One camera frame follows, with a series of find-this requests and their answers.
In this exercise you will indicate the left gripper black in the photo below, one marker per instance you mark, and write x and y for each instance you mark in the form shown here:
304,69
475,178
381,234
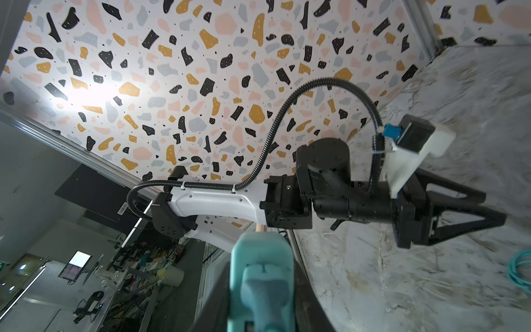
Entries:
322,185

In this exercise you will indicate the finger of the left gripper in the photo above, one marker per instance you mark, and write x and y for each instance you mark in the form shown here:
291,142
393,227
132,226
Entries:
487,219

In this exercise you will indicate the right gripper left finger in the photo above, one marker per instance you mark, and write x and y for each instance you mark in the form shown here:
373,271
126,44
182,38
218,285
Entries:
214,315

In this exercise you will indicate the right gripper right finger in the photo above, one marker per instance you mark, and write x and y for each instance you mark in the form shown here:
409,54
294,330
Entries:
309,314

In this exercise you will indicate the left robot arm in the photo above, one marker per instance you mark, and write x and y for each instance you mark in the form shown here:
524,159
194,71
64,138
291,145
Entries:
182,207

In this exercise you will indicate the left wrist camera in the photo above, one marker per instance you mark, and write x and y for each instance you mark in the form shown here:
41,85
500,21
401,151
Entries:
412,140

